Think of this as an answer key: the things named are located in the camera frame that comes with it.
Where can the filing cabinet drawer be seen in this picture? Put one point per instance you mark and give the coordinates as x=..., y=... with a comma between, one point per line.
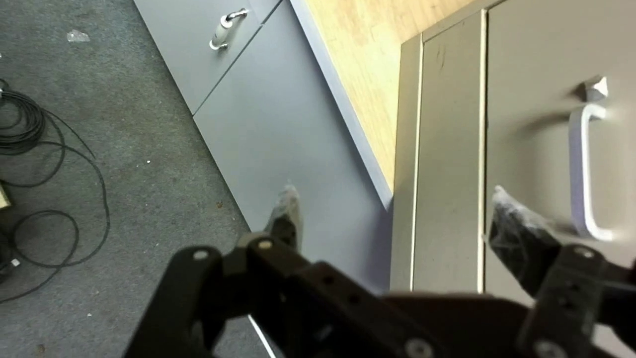
x=562, y=114

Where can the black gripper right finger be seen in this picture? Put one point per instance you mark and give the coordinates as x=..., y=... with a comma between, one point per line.
x=522, y=247

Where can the silver cabinet drawer handle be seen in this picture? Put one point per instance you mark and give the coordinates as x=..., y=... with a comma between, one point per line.
x=226, y=28

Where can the grey under-counter cabinet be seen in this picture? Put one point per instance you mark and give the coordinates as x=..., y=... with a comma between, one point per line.
x=271, y=114

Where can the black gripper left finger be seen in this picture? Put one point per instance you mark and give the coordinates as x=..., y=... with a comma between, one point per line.
x=285, y=221

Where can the beige metal filing cabinet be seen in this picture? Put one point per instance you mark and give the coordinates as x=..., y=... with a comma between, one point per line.
x=442, y=192

